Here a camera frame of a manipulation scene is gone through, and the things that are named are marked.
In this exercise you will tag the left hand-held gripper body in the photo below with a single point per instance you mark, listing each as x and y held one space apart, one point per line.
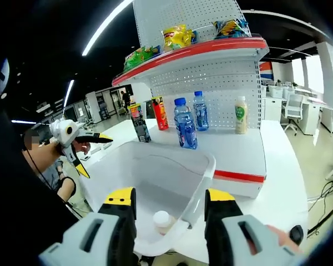
62 134

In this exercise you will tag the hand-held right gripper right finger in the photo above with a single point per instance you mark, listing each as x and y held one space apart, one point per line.
230 243

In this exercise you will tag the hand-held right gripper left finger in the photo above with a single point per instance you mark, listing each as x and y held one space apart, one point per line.
80 243

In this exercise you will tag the dark chip can yellow lid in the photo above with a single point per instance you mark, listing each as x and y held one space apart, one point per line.
140 124

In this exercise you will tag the white shopping basket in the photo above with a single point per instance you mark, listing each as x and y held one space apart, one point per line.
155 166

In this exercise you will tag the pink milk bottle white cap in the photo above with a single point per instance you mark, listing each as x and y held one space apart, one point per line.
162 219

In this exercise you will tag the green chip bag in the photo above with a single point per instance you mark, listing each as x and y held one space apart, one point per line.
150 51
136 59

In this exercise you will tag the blue drink bottle blue cap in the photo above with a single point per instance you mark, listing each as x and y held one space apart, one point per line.
186 127

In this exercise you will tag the black blue chip bag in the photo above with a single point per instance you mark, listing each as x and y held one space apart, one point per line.
230 29

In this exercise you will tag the white snack and drink counter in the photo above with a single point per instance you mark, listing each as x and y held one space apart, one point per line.
233 149

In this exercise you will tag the cream drink bottle green label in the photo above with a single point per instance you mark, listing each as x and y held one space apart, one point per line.
241 116

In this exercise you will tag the person's left hand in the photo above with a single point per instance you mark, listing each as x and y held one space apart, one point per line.
82 147

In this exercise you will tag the person's right hand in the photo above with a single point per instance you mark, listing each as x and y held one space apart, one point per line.
280 239

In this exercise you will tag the ceiling light strip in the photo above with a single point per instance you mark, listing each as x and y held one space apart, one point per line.
69 92
88 48

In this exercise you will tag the person in black shirt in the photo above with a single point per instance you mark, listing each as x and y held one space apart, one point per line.
22 216

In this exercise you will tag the red chip can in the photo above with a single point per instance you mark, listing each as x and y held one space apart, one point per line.
161 113

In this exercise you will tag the white table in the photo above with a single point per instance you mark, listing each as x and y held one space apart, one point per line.
280 188

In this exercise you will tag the clear water bottle blue cap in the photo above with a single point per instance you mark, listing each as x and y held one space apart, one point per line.
201 113

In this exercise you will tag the white office chair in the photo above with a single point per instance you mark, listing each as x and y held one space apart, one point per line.
293 110

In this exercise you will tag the white office desk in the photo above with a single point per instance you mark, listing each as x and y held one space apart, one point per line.
310 110

